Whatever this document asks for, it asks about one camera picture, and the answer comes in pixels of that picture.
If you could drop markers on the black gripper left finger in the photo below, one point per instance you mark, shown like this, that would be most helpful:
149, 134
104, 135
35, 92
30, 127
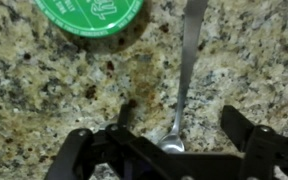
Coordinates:
74, 153

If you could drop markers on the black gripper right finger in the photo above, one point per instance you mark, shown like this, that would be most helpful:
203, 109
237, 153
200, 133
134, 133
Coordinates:
257, 146

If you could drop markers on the silver metal spoon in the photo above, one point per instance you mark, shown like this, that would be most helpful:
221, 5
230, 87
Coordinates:
188, 60

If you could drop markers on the green round lid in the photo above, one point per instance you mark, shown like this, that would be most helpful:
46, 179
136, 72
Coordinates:
90, 16

